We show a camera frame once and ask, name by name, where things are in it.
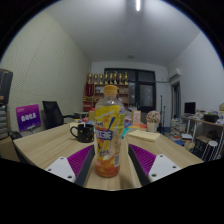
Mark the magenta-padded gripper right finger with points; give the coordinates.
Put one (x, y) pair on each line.
(163, 166)

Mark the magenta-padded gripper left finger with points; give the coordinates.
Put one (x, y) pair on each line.
(61, 168)

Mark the yellow-labelled drink bottle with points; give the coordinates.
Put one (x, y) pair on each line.
(106, 133)

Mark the tan paper pad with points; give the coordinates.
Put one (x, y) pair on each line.
(144, 135)

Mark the stack of books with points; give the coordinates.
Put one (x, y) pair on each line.
(178, 128)

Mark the black dotted mug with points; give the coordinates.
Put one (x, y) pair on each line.
(85, 134)

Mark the pink flowers in white pot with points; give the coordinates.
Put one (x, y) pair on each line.
(153, 118)

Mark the white stool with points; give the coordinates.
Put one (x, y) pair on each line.
(210, 148)

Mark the black office chair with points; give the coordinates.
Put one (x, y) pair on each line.
(51, 115)

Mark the orange standing card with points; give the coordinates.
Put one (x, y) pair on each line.
(136, 117)

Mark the yellow gift box red ribbon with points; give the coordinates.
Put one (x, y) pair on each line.
(91, 115)

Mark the wooden side desk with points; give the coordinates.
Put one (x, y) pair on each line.
(206, 124)

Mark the purple sign board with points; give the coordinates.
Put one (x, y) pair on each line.
(28, 117)

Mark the black computer monitor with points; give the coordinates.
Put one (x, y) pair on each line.
(190, 107)

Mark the dark glass door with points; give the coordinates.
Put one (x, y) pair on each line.
(146, 95)

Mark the wooden shelf unit with trophies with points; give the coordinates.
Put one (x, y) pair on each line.
(100, 93)

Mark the black box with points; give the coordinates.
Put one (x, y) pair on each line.
(5, 85)

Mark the ceiling tube light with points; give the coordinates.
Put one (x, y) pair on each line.
(138, 5)

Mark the white wall air conditioner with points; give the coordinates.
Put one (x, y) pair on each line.
(175, 73)

